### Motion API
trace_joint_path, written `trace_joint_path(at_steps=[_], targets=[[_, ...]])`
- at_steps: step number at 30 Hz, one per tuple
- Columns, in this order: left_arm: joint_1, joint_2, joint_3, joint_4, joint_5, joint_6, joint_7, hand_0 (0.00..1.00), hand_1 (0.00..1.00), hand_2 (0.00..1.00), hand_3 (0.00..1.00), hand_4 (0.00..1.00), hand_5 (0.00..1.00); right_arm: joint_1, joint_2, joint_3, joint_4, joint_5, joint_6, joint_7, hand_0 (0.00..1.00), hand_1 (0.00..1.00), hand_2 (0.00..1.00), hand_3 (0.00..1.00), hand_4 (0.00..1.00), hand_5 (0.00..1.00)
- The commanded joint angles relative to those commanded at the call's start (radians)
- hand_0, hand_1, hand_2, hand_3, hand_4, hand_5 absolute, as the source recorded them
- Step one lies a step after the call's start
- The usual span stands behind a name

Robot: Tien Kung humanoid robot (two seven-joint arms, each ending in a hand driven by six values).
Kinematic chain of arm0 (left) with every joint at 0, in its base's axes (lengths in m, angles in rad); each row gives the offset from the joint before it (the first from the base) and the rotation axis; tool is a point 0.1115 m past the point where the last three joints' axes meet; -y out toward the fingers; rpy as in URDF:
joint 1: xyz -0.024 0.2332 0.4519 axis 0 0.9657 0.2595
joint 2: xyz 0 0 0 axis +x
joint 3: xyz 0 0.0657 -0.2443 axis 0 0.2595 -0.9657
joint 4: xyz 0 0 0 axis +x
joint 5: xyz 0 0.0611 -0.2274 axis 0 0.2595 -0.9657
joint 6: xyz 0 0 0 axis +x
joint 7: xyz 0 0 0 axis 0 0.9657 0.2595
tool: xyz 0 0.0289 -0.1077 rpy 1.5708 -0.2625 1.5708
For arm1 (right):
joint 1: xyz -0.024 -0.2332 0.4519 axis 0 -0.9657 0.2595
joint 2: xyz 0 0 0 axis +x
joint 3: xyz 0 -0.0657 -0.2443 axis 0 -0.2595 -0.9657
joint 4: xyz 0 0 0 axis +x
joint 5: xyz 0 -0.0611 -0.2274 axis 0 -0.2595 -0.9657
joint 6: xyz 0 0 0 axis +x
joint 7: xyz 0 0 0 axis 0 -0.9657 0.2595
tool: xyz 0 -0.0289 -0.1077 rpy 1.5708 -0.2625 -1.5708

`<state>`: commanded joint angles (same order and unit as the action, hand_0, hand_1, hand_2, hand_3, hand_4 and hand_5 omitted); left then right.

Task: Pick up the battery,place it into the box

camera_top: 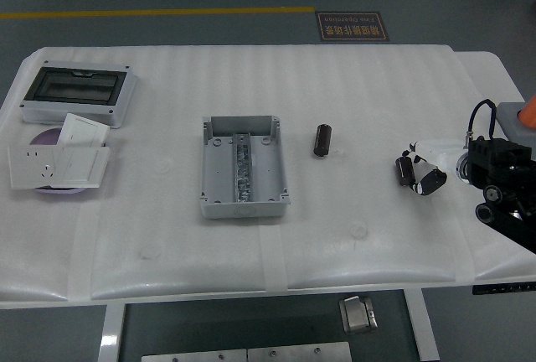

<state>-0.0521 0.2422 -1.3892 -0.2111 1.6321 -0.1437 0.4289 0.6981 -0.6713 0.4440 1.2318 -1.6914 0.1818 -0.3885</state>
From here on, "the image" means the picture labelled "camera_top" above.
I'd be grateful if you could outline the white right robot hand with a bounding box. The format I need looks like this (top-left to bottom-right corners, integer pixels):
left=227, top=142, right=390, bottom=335
left=401, top=139, right=461, bottom=196

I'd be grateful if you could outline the dark brown cylindrical battery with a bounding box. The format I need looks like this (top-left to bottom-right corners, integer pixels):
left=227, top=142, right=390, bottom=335
left=394, top=157, right=416, bottom=189
left=312, top=123, right=334, bottom=158

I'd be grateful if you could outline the open grey plastic box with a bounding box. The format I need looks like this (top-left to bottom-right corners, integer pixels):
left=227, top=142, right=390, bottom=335
left=198, top=115, right=292, bottom=220

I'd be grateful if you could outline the grey box with dark lid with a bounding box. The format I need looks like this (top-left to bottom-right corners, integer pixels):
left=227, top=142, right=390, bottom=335
left=19, top=59, right=139, bottom=130

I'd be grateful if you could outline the grey square base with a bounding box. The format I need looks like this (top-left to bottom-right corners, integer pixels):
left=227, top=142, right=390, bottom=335
left=493, top=101, right=536, bottom=145

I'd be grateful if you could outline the black table control panel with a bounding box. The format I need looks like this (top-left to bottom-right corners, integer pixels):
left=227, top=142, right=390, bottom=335
left=472, top=281, right=536, bottom=296

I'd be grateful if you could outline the white table leg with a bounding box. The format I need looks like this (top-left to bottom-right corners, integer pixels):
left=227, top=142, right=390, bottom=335
left=98, top=303, right=126, bottom=362
left=404, top=289, right=441, bottom=362

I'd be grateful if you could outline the brown floor sign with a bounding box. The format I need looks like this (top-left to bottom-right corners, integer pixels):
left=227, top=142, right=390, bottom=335
left=314, top=11, right=390, bottom=43

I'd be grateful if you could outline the grey metal floor plate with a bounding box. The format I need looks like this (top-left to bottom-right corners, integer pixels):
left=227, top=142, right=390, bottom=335
left=246, top=341, right=352, bottom=362
left=141, top=349, right=248, bottom=362

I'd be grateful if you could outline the white foam table mat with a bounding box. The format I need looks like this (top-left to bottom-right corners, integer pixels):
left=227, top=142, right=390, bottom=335
left=0, top=45, right=536, bottom=303

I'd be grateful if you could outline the purple round plate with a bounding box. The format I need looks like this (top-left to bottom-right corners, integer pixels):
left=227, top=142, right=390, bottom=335
left=28, top=127, right=85, bottom=194

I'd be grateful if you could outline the white socket panel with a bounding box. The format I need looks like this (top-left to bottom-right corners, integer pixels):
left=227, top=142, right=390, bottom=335
left=8, top=146, right=64, bottom=190

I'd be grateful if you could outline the silver metal bracket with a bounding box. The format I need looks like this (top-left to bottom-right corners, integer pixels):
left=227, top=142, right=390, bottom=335
left=338, top=294, right=379, bottom=334

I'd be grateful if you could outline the white switch panel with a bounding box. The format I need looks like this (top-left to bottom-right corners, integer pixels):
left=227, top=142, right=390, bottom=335
left=57, top=112, right=111, bottom=148
left=58, top=146, right=111, bottom=189

